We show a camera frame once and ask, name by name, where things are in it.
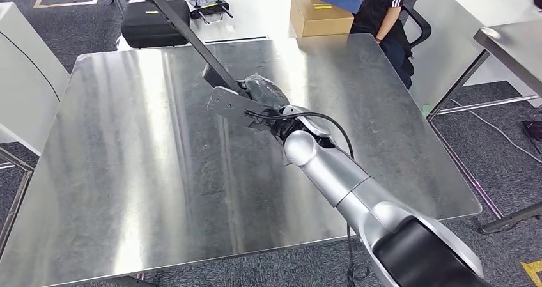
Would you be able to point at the person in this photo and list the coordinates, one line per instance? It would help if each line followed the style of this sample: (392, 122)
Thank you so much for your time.
(377, 1)

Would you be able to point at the black plastic panel part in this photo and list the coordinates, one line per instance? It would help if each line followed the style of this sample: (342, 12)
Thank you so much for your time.
(186, 26)

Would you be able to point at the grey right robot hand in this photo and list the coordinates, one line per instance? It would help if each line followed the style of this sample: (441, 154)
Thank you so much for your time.
(266, 92)

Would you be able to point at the white desk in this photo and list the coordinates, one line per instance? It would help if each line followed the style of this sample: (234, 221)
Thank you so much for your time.
(254, 14)
(457, 14)

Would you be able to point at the yellow floor tape square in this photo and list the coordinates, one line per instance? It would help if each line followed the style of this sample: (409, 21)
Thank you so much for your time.
(534, 274)

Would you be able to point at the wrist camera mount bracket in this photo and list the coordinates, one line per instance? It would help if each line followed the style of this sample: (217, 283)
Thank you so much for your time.
(230, 105)

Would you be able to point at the black carrying case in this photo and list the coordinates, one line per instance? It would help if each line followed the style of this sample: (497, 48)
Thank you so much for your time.
(152, 26)

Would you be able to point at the brown cardboard box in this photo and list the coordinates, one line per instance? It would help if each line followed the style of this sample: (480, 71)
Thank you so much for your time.
(322, 22)

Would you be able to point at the black office chair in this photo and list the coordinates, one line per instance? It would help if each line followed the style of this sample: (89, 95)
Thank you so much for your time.
(423, 26)

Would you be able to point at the black remote controller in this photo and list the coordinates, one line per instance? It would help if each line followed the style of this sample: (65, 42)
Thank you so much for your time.
(207, 3)

